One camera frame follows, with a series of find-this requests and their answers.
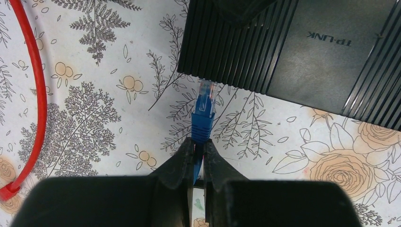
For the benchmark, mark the floral table mat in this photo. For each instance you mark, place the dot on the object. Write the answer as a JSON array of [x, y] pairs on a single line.
[[117, 106]]

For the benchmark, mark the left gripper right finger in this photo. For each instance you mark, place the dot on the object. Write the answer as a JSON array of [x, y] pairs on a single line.
[[218, 173]]

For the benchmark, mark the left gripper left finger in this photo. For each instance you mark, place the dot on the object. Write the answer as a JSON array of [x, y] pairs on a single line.
[[172, 195]]

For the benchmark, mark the black network switch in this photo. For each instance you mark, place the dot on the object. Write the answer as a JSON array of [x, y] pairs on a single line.
[[340, 56]]

